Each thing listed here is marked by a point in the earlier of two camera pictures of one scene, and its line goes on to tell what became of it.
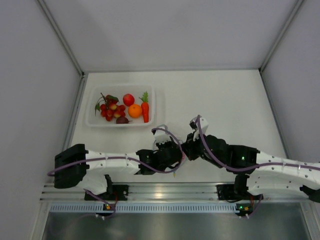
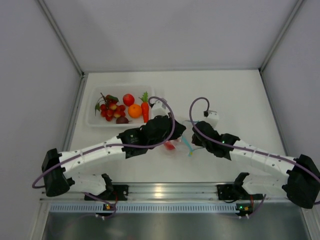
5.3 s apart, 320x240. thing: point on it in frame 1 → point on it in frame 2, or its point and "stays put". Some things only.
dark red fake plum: [122, 120] stays put
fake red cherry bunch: [107, 105] stays put
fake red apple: [128, 99] stays put
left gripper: [168, 143] → [179, 129]
